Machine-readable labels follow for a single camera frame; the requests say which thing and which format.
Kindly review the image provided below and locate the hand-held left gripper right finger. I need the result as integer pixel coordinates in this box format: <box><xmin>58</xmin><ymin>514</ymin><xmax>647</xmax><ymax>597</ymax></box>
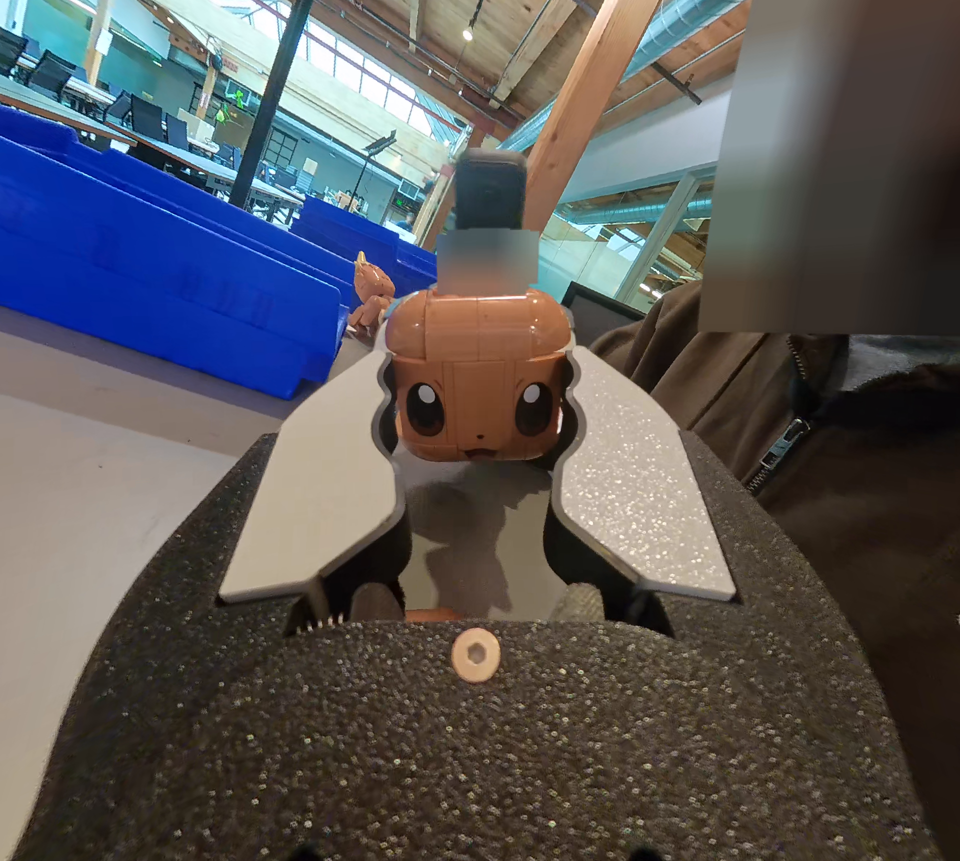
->
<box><xmin>549</xmin><ymin>343</ymin><xmax>739</xmax><ymax>603</ymax></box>

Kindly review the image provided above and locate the wooden beam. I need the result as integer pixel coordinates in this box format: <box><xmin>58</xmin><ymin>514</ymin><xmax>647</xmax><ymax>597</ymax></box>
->
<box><xmin>525</xmin><ymin>0</ymin><xmax>714</xmax><ymax>232</ymax></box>

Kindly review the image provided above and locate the blue plastic bin stack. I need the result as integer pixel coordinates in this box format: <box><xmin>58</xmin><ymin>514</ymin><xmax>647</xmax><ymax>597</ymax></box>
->
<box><xmin>288</xmin><ymin>193</ymin><xmax>440</xmax><ymax>286</ymax></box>

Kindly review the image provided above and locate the thin silver air duct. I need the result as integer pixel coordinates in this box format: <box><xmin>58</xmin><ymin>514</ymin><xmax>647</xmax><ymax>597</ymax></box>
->
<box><xmin>558</xmin><ymin>197</ymin><xmax>714</xmax><ymax>226</ymax></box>

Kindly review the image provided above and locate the black flat monitor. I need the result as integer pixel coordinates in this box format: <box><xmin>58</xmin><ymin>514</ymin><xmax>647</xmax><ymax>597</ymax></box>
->
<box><xmin>558</xmin><ymin>279</ymin><xmax>651</xmax><ymax>346</ymax></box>

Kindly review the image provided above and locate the brown lego head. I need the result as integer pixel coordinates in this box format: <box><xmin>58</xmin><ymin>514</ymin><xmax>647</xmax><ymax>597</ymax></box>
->
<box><xmin>384</xmin><ymin>287</ymin><xmax>577</xmax><ymax>463</ymax></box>

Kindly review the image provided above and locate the black light stand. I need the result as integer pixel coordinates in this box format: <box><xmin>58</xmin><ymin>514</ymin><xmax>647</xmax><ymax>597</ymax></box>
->
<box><xmin>351</xmin><ymin>128</ymin><xmax>400</xmax><ymax>204</ymax></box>

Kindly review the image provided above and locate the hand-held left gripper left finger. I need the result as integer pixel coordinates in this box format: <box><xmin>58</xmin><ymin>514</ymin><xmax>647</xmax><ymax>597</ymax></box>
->
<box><xmin>217</xmin><ymin>349</ymin><xmax>411</xmax><ymax>606</ymax></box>

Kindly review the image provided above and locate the person's brown zip jacket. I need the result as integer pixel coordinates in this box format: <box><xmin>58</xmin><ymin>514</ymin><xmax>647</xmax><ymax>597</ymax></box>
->
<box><xmin>675</xmin><ymin>332</ymin><xmax>960</xmax><ymax>855</ymax></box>

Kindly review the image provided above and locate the row of black office chairs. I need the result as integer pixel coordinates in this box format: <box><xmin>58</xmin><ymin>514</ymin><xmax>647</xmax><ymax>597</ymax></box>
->
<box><xmin>0</xmin><ymin>24</ymin><xmax>226</xmax><ymax>157</ymax></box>

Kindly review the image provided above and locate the black steel column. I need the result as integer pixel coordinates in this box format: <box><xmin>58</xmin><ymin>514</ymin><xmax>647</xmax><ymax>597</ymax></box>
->
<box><xmin>228</xmin><ymin>0</ymin><xmax>350</xmax><ymax>210</ymax></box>

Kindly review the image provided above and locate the brown lego body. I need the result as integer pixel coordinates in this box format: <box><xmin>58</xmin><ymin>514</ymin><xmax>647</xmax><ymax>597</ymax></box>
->
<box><xmin>346</xmin><ymin>249</ymin><xmax>396</xmax><ymax>339</ymax></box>

